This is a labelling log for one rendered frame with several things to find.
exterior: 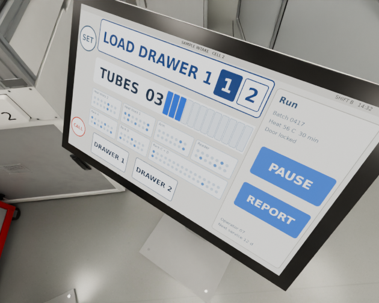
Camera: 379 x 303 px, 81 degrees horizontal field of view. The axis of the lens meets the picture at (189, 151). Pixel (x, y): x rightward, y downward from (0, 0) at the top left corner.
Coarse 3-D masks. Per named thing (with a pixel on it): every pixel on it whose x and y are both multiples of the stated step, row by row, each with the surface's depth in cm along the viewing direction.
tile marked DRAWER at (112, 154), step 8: (96, 136) 44; (96, 144) 45; (104, 144) 44; (112, 144) 43; (96, 152) 46; (104, 152) 45; (112, 152) 43; (120, 152) 43; (128, 152) 42; (104, 160) 45; (112, 160) 44; (120, 160) 43; (120, 168) 44
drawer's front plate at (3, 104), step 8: (0, 96) 64; (0, 104) 65; (8, 104) 65; (0, 112) 68; (8, 112) 68; (16, 112) 68; (24, 112) 71; (0, 120) 71; (8, 120) 71; (16, 120) 72; (24, 120) 72
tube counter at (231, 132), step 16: (144, 96) 37; (160, 96) 36; (176, 96) 34; (160, 112) 36; (176, 112) 35; (192, 112) 34; (208, 112) 33; (192, 128) 35; (208, 128) 33; (224, 128) 32; (240, 128) 31; (224, 144) 33; (240, 144) 32
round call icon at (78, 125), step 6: (72, 114) 46; (72, 120) 46; (78, 120) 45; (84, 120) 45; (72, 126) 47; (78, 126) 46; (84, 126) 45; (72, 132) 47; (78, 132) 46; (84, 132) 46; (84, 138) 46
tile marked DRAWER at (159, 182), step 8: (136, 160) 41; (136, 168) 42; (144, 168) 41; (152, 168) 40; (136, 176) 42; (144, 176) 41; (152, 176) 41; (160, 176) 40; (168, 176) 39; (144, 184) 42; (152, 184) 41; (160, 184) 40; (168, 184) 39; (176, 184) 39; (160, 192) 41; (168, 192) 40; (168, 200) 40
